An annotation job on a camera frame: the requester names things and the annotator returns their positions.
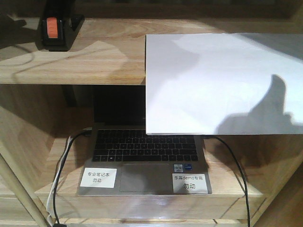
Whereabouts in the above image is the white paper sheet stack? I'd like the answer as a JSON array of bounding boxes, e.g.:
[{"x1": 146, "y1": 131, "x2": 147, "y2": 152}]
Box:
[{"x1": 145, "y1": 33, "x2": 303, "y2": 135}]

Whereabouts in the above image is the black stapler with orange tab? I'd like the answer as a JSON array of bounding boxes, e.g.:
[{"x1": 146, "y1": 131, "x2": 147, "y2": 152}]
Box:
[{"x1": 35, "y1": 0, "x2": 85, "y2": 52}]

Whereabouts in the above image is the silver laptop with black keyboard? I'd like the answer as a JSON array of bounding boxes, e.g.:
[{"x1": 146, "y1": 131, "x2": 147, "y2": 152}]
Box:
[{"x1": 78, "y1": 85, "x2": 212, "y2": 196}]

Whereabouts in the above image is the white label sticker right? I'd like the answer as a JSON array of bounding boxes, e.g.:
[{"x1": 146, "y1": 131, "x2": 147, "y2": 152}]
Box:
[{"x1": 172, "y1": 173, "x2": 208, "y2": 194}]

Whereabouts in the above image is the white label sticker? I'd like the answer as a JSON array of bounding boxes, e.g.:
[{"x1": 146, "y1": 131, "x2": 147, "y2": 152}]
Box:
[
  {"x1": 172, "y1": 173, "x2": 208, "y2": 194},
  {"x1": 80, "y1": 167, "x2": 117, "y2": 188}
]

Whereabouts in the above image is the white label sticker left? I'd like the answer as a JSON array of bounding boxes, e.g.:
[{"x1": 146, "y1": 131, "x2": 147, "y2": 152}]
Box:
[{"x1": 80, "y1": 167, "x2": 117, "y2": 188}]

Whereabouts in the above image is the wooden shelf unit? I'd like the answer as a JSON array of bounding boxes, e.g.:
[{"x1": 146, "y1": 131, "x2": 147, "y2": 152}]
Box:
[{"x1": 0, "y1": 0, "x2": 303, "y2": 227}]

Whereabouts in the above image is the black cable right of laptop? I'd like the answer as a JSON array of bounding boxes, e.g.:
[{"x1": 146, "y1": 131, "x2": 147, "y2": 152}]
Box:
[{"x1": 204, "y1": 134, "x2": 251, "y2": 227}]

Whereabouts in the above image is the black cable of laptop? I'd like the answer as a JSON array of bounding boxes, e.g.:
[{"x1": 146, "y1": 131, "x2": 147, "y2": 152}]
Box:
[
  {"x1": 53, "y1": 131, "x2": 91, "y2": 227},
  {"x1": 204, "y1": 134, "x2": 251, "y2": 227}
]

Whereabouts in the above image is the black cable left of laptop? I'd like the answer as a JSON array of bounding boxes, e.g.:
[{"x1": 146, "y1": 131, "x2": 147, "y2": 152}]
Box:
[{"x1": 53, "y1": 131, "x2": 91, "y2": 227}]

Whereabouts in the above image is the white cable left of laptop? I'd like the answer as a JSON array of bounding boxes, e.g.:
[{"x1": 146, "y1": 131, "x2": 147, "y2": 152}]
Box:
[{"x1": 46, "y1": 136, "x2": 72, "y2": 227}]

